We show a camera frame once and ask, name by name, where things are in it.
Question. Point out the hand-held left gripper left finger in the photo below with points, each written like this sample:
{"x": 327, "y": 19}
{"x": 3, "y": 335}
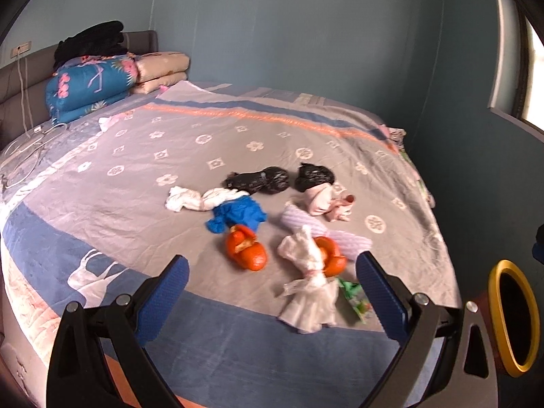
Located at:
{"x": 170, "y": 289}

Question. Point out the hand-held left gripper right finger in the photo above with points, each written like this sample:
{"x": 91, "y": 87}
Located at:
{"x": 378, "y": 293}

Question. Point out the green wrapper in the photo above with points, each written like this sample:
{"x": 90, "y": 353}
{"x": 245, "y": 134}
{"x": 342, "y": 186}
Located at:
{"x": 355, "y": 297}

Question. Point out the white plastic bag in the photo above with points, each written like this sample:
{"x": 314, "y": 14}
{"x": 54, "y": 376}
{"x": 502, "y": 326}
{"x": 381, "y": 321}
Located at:
{"x": 306, "y": 306}

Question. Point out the white tissue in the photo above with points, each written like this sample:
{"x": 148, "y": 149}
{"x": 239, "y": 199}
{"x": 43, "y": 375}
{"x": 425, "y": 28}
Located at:
{"x": 182, "y": 199}

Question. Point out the yellow-rimmed trash bin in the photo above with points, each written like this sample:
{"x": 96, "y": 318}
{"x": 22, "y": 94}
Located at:
{"x": 495, "y": 306}

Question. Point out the grey patterned bed sheet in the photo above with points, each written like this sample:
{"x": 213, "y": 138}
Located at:
{"x": 127, "y": 204}

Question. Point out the blue crumpled glove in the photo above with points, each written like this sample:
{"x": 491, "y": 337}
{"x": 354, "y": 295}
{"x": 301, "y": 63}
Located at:
{"x": 238, "y": 216}

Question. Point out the round black plastic bag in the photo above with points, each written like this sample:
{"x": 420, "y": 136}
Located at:
{"x": 312, "y": 176}

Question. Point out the long black plastic bag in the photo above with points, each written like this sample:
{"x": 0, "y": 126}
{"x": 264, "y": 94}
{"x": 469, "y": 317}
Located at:
{"x": 259, "y": 180}

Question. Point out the floral under sheet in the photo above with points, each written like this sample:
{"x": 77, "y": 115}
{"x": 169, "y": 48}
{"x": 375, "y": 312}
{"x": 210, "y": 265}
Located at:
{"x": 397, "y": 136}

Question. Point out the small white crumpled cloth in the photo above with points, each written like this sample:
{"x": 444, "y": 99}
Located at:
{"x": 107, "y": 122}

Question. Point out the blue floral folded quilt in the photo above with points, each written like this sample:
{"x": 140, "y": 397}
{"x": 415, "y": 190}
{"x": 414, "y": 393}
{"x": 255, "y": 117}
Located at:
{"x": 85, "y": 85}

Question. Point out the beige pillows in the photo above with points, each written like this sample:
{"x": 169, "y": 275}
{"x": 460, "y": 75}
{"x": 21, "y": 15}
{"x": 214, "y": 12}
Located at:
{"x": 161, "y": 68}

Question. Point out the grey upholstered headboard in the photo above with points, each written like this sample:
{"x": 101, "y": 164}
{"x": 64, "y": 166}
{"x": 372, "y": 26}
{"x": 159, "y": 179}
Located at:
{"x": 17, "y": 93}

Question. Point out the pile of black clothes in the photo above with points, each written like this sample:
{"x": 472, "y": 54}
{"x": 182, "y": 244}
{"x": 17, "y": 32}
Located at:
{"x": 93, "y": 40}

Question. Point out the window with grey sill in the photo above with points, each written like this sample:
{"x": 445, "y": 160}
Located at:
{"x": 533, "y": 72}

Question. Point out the white wall socket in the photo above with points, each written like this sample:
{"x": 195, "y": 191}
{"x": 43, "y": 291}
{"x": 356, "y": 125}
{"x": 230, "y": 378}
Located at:
{"x": 21, "y": 49}

